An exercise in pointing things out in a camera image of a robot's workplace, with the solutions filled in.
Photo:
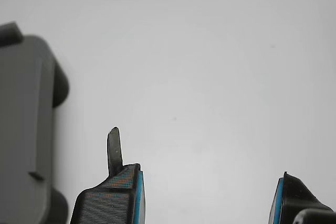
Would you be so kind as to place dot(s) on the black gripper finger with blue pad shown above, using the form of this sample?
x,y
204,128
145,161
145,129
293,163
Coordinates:
x,y
294,197
105,205

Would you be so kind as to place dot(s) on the gray plastic box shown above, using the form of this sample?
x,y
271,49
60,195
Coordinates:
x,y
21,103

